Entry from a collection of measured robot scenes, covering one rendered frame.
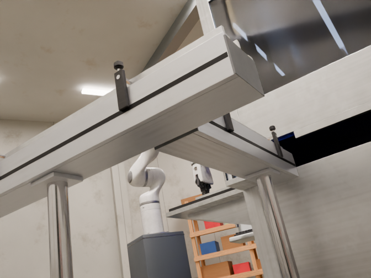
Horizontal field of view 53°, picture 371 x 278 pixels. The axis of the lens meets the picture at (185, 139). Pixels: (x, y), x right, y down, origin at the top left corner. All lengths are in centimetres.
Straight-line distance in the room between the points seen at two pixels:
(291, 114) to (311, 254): 51
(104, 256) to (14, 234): 176
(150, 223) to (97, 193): 624
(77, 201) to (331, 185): 714
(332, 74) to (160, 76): 89
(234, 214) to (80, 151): 93
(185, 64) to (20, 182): 53
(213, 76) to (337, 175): 82
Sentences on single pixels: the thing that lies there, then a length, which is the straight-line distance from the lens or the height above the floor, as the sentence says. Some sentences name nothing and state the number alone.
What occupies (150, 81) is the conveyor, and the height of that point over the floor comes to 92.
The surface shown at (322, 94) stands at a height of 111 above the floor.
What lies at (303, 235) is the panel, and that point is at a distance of 141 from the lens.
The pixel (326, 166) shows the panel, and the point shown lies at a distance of 141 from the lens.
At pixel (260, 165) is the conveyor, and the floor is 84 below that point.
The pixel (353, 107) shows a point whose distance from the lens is 144.
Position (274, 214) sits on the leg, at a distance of 121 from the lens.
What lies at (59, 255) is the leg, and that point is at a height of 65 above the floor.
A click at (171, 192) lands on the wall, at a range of 901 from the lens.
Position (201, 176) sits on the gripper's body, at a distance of 170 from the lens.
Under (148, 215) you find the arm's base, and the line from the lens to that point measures 216.
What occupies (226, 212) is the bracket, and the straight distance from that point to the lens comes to 164.
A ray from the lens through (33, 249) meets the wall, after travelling 784.
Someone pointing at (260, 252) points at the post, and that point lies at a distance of 146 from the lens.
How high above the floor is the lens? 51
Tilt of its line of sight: 23 degrees up
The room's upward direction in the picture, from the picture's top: 11 degrees counter-clockwise
